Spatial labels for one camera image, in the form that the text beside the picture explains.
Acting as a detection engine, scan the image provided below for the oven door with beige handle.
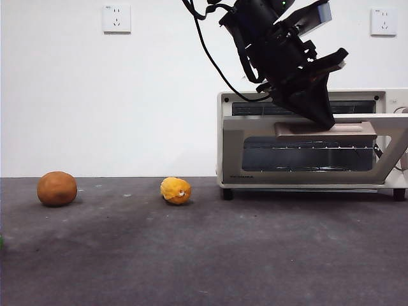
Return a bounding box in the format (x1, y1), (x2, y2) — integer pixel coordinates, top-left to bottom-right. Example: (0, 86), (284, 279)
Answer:
(222, 112), (408, 186)

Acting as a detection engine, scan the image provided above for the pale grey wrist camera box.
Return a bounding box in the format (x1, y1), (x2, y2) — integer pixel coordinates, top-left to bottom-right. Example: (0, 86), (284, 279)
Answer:
(279, 1), (333, 36)

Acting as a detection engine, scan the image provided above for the cream toaster oven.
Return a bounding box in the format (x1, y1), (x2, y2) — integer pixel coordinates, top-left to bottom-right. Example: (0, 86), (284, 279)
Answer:
(216, 89), (408, 201)

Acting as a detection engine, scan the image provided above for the white wall socket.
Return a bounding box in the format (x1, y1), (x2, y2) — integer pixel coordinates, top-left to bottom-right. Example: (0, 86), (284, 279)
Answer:
(370, 8), (398, 36)
(102, 4), (132, 34)

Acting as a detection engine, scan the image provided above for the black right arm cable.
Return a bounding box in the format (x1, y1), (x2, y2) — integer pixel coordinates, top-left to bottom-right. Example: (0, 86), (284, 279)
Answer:
(181, 0), (272, 103)

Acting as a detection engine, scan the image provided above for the yellow corn cob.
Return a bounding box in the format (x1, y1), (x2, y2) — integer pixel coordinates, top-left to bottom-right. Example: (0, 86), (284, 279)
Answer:
(159, 177), (193, 206)

